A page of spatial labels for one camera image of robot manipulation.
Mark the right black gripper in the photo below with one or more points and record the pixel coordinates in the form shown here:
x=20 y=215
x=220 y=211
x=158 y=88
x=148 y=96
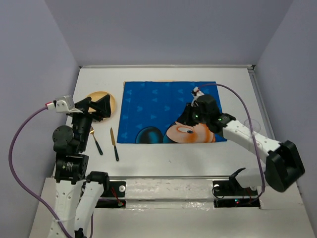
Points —
x=185 y=117

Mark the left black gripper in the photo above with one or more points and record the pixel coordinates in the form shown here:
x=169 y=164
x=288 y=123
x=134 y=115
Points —
x=102 y=105

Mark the blue cartoon placemat cloth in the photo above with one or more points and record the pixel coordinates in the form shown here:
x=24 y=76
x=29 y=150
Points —
x=150 y=110

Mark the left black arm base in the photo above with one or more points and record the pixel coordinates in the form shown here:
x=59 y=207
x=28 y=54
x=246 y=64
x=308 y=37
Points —
x=114 y=197

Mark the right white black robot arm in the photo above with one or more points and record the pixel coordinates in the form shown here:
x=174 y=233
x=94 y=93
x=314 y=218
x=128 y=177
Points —
x=283 y=164

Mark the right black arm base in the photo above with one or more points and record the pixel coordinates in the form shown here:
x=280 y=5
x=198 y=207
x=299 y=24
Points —
x=230 y=194

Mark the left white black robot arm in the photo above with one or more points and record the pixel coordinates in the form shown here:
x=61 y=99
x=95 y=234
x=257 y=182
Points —
x=77 y=192

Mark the tan round plate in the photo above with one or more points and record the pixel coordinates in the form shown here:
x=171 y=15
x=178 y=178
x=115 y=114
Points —
x=95 y=96

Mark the clear plastic cup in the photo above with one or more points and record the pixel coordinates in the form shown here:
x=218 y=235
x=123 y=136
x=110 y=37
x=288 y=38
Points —
x=254 y=123

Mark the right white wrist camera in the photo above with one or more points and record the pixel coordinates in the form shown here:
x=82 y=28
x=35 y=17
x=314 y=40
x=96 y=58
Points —
x=196 y=93

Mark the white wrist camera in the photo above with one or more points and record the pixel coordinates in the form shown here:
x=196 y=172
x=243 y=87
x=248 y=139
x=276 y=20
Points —
x=62 y=104
x=196 y=93

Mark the gold fork dark handle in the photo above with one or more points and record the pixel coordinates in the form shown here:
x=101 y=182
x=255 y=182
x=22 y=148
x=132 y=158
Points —
x=92 y=132

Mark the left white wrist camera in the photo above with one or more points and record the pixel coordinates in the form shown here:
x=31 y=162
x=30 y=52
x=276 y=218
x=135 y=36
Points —
x=62 y=104

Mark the gold knife dark handle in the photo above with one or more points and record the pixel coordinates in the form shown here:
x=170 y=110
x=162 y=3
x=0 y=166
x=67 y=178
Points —
x=114 y=144

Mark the metal table edge rail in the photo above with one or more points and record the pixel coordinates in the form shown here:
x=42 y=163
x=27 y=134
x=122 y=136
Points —
x=247 y=66

